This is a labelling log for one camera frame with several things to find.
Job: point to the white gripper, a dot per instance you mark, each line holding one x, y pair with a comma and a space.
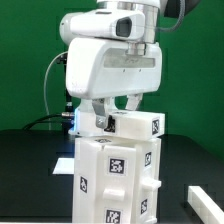
100, 68

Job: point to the white cabinet block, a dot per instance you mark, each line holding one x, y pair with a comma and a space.
136, 125

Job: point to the white cabinet door panel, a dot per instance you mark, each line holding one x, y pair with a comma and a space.
148, 183

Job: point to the white cabinet box body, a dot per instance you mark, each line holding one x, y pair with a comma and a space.
88, 156

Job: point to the white door panel front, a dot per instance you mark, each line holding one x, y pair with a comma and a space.
115, 185

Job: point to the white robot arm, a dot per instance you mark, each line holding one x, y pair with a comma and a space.
160, 16

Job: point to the white marker sheet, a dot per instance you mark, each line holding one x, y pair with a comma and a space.
64, 166

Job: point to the white bar piece right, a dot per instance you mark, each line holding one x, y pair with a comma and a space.
207, 210

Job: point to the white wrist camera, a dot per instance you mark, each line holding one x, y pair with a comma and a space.
110, 24

